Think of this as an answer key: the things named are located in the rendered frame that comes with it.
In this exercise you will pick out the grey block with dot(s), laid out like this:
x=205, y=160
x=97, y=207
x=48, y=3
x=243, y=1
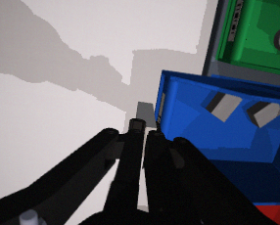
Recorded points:
x=222, y=105
x=263, y=112

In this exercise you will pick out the dark grey low shelf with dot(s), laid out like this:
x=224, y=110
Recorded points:
x=215, y=68

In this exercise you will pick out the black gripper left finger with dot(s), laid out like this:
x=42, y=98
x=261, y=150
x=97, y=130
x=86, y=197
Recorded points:
x=54, y=197

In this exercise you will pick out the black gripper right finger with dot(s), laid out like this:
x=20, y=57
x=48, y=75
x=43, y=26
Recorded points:
x=216, y=200

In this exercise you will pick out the grey metal disc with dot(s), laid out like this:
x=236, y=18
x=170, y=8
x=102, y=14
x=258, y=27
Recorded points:
x=276, y=40

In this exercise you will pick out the blue bin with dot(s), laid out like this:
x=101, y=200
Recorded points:
x=247, y=155

